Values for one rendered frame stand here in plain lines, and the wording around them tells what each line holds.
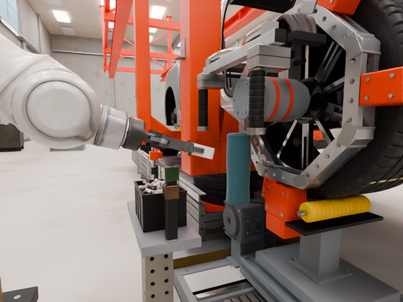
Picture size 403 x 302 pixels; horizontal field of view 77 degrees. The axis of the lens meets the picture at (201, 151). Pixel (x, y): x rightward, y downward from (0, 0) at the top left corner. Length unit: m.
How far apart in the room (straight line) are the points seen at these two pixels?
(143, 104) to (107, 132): 2.57
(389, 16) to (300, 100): 0.27
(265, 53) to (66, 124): 0.44
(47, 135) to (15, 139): 8.28
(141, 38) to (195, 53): 2.04
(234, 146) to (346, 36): 0.44
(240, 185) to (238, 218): 0.30
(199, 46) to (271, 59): 0.69
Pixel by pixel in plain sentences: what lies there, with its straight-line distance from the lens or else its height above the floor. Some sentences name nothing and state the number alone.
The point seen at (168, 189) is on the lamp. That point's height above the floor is 0.60.
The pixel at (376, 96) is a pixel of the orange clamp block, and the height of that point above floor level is 0.83.
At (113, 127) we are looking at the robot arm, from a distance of 0.55.
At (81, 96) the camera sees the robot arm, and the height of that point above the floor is 0.81.
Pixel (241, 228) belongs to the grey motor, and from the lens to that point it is 1.18.
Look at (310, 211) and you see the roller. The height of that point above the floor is 0.52.
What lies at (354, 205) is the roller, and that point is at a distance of 0.93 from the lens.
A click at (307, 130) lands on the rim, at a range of 0.93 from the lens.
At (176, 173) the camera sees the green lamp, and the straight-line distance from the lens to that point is 0.68.
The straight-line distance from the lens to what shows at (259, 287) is 1.18.
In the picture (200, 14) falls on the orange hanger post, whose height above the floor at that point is 1.28.
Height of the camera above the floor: 0.77
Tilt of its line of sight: 6 degrees down
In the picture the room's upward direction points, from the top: straight up
